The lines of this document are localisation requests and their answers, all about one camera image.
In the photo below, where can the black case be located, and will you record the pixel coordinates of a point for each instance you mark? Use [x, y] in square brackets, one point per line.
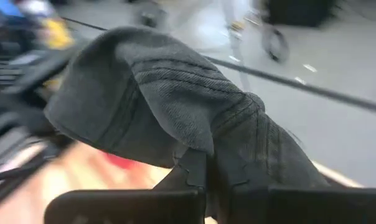
[300, 12]

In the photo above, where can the dark grey towel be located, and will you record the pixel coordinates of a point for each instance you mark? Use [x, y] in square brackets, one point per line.
[163, 93]

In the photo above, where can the computer monitor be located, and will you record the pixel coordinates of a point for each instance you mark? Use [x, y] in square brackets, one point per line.
[4, 7]

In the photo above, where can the pink plastic tray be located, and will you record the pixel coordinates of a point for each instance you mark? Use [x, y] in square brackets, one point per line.
[121, 161]

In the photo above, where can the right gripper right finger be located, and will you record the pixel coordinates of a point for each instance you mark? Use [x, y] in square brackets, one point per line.
[225, 174]

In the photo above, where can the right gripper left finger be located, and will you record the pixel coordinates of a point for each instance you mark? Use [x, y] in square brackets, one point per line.
[191, 174]

